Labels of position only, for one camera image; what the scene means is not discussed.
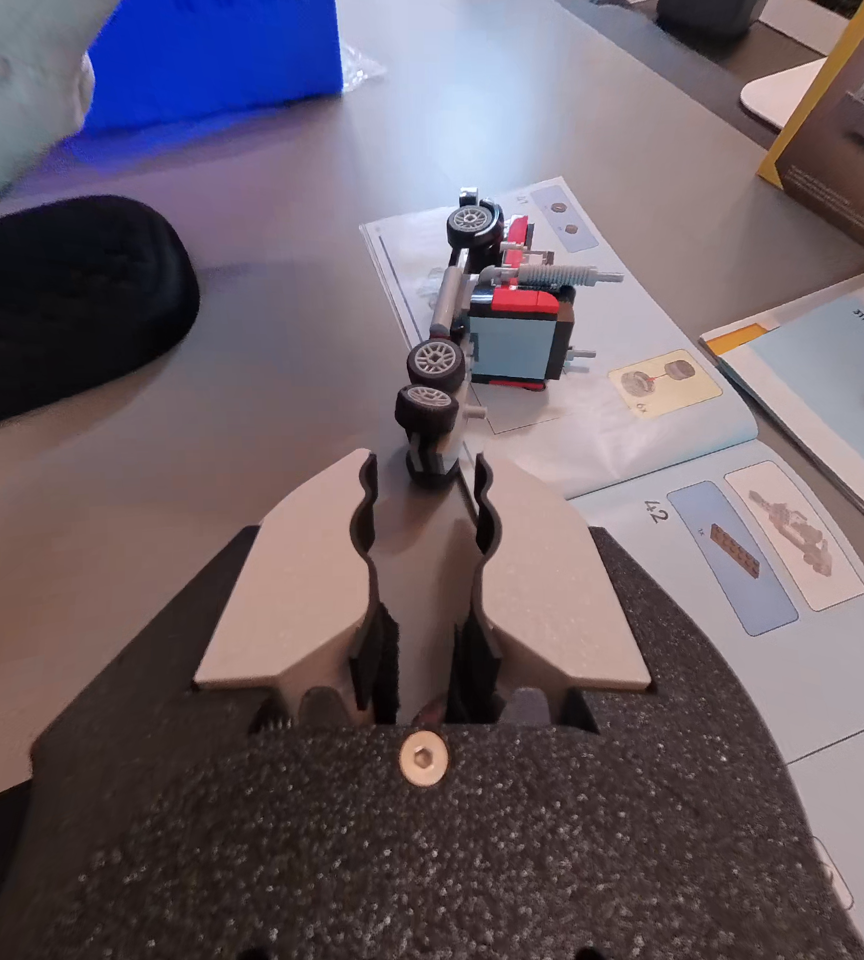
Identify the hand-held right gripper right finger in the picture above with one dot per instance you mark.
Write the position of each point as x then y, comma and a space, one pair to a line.
567, 600

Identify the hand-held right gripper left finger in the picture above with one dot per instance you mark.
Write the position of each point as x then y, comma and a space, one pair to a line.
290, 600

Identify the small lego wheel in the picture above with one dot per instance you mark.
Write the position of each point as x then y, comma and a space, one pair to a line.
474, 225
428, 405
435, 360

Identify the red black lego vehicle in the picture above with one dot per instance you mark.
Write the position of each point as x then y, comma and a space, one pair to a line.
514, 323

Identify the large blue plastic bin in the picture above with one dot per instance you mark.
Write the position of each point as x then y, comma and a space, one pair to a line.
207, 60

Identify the person's left forearm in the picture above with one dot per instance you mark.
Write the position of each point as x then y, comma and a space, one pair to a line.
12, 90

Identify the open lego instruction booklet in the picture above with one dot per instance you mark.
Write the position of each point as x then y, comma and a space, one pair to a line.
702, 600

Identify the closed lego instruction booklet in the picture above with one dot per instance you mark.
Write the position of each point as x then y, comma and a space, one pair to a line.
837, 390

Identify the lego set box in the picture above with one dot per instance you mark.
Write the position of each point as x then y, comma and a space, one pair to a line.
852, 135

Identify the clear plastic bag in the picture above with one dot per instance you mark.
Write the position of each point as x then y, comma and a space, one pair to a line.
362, 65

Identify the black box device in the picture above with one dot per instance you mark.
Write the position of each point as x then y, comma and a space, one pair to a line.
709, 15

